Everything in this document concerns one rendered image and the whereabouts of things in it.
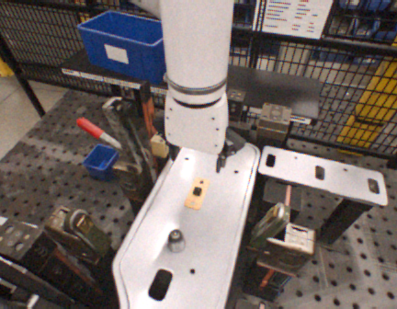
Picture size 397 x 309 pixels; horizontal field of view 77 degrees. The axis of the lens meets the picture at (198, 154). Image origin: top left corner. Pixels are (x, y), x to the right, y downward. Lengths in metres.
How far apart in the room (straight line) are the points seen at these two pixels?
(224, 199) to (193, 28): 0.39
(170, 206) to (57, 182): 0.63
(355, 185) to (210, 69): 0.49
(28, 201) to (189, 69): 0.90
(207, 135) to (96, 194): 0.68
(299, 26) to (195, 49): 0.62
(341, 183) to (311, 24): 0.47
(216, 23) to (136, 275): 0.43
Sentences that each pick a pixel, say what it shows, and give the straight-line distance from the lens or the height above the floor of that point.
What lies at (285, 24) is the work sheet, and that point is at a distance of 0.90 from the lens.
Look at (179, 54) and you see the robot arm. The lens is 0.32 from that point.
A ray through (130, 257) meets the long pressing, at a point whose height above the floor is 1.00.
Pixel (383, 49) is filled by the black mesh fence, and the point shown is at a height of 1.15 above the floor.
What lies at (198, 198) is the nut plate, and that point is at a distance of 0.57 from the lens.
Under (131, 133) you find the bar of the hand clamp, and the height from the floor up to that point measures 1.13.
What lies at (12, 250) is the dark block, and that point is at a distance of 0.48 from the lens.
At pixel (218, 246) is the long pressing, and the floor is 1.00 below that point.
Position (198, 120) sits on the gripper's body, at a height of 1.24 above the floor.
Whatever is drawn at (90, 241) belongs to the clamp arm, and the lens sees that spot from 0.52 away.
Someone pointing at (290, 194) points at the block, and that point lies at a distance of 0.65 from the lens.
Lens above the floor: 1.49
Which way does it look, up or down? 48 degrees down
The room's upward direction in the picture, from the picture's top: straight up
